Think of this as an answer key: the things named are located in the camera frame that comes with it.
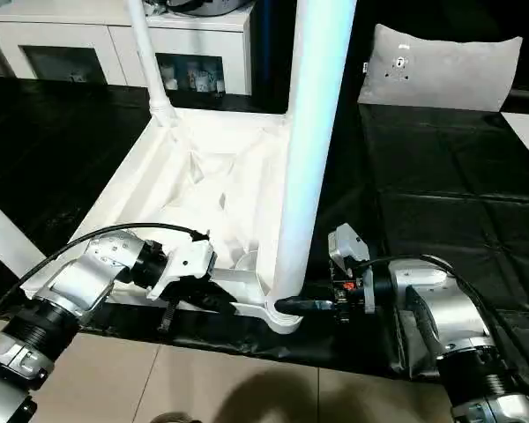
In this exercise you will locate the black box with gold label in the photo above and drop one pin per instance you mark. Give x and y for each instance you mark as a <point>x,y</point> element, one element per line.
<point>269,53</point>

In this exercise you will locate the white plastic table top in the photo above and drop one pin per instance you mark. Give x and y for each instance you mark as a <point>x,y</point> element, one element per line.
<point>158,176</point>

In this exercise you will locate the white cabinet with glass doors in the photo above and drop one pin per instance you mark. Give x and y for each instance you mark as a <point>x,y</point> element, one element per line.
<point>70,35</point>

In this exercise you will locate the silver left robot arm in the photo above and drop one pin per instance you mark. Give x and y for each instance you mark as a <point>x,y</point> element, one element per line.
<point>84,282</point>

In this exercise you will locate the white plastic table leg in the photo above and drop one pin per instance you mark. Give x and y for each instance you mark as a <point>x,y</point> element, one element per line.
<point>4,238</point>
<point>147,57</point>
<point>313,132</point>

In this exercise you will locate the dark rounded robot body part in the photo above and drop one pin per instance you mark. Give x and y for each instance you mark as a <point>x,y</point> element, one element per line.
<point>171,417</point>

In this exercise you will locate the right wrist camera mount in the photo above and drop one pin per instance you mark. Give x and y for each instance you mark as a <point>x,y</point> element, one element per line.
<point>348,244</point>

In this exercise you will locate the grey cushion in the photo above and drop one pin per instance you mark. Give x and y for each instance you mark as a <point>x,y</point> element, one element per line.
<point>445,75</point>

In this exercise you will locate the grey round container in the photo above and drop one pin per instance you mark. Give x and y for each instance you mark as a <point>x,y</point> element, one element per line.
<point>207,6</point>

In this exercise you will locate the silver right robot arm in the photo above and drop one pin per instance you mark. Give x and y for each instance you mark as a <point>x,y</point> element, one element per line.
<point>445,308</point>

